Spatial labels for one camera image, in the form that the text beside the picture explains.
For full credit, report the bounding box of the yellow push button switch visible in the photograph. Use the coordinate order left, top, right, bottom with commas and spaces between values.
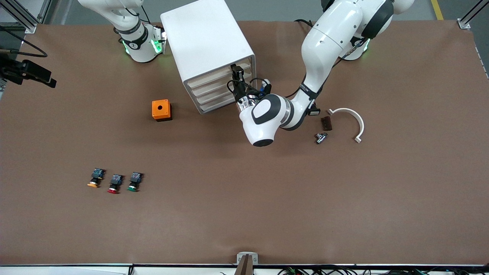
87, 168, 105, 188

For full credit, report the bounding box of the connector box with green light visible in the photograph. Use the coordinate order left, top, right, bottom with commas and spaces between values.
152, 24, 168, 55

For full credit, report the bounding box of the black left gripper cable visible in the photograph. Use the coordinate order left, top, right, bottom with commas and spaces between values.
227, 78, 264, 100

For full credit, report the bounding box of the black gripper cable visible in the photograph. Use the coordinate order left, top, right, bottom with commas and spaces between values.
0, 27, 48, 58
227, 78, 264, 100

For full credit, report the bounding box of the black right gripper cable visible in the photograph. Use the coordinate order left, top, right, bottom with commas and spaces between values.
0, 27, 48, 58

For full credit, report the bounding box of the aluminium frame post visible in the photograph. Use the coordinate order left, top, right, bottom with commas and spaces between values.
0, 0, 52, 34
458, 0, 489, 30

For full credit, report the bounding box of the orange button enclosure box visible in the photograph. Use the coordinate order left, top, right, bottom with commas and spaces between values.
152, 99, 173, 122

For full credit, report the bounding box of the red push button switch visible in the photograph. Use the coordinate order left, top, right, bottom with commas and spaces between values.
107, 174, 125, 194

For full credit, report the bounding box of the white curved bracket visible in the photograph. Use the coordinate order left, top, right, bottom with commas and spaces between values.
328, 108, 365, 144

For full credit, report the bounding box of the green push button switch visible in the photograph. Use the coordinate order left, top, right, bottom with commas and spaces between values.
127, 171, 144, 192

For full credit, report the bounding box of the grey table edge camera mount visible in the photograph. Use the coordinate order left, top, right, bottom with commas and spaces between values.
236, 252, 259, 275

